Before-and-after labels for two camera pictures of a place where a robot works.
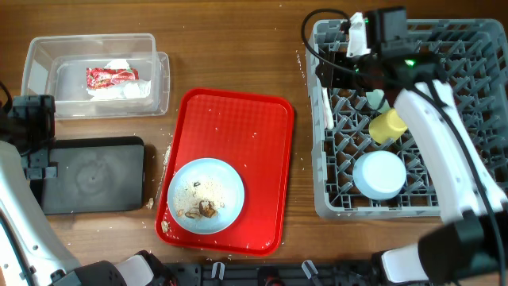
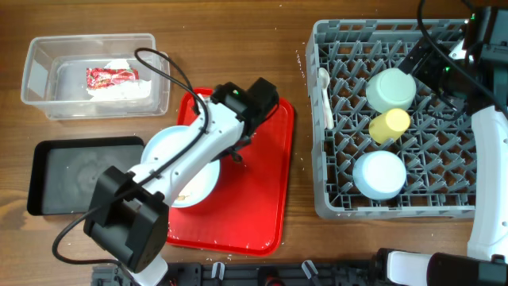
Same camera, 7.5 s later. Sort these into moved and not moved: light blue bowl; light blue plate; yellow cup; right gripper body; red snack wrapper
Moved: light blue plate; right gripper body
Not moved: red snack wrapper; yellow cup; light blue bowl
